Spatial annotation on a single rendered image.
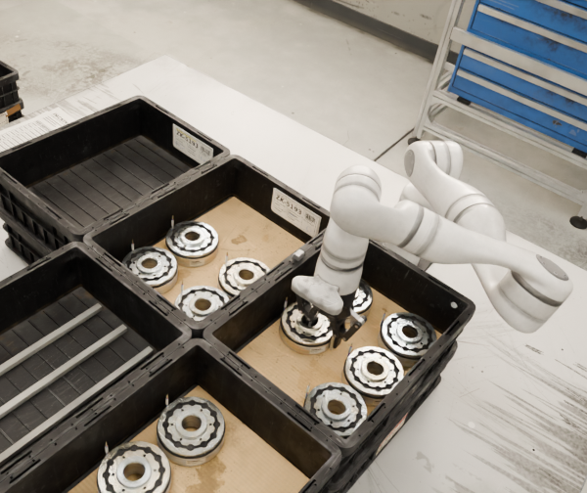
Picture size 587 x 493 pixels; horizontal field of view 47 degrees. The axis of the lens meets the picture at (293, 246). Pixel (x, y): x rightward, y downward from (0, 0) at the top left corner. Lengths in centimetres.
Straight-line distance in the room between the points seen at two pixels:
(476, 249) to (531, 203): 219
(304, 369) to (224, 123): 96
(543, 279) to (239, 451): 53
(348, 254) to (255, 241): 40
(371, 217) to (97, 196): 72
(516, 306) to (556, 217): 212
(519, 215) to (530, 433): 180
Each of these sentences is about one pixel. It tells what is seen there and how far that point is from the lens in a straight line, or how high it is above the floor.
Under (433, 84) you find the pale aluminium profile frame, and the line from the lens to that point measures 314.
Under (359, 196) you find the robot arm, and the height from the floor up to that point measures 120.
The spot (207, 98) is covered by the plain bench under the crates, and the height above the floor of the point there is 70.
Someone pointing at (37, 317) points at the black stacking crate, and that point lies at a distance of 126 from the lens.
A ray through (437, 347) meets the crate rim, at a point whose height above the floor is 93.
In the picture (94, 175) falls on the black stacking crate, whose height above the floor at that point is 83.
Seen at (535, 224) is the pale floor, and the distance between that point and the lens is 308.
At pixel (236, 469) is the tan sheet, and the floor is 83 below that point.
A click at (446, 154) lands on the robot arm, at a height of 104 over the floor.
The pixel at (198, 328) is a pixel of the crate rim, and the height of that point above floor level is 93.
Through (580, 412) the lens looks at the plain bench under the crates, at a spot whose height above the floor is 70.
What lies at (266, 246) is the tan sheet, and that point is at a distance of 137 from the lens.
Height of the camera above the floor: 177
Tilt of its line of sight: 43 degrees down
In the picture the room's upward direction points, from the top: 10 degrees clockwise
